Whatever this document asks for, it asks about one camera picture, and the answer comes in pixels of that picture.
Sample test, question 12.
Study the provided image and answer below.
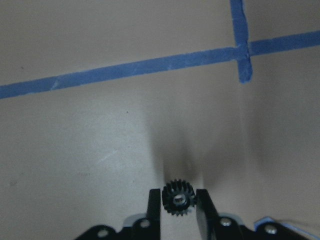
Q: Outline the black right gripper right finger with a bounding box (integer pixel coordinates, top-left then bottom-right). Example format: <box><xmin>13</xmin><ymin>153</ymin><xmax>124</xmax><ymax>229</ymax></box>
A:
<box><xmin>196</xmin><ymin>189</ymin><xmax>219</xmax><ymax>240</ymax></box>

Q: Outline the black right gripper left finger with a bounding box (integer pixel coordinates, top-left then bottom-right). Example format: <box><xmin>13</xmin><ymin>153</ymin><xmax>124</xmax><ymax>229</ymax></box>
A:
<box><xmin>146</xmin><ymin>188</ymin><xmax>161</xmax><ymax>240</ymax></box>

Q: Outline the black bearing gear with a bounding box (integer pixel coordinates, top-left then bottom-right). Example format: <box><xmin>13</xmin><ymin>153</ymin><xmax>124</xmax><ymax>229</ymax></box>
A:
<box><xmin>161</xmin><ymin>179</ymin><xmax>197</xmax><ymax>217</ymax></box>

